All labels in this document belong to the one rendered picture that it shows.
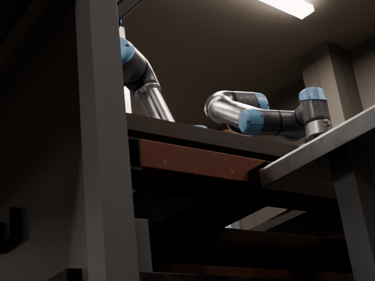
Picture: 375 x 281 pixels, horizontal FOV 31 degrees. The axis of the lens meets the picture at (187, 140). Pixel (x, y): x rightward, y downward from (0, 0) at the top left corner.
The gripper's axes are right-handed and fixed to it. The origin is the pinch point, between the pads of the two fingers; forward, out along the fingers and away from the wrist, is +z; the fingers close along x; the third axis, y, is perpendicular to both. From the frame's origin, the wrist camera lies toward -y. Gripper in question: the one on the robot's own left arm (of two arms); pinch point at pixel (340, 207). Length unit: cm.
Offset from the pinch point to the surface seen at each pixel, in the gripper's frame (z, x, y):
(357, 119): 16, 64, 68
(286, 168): 17, 49, 68
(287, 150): 7, 37, 55
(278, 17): -230, -177, -185
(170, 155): 12, 37, 81
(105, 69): 11, 55, 102
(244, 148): 8, 37, 65
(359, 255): 32, 56, 64
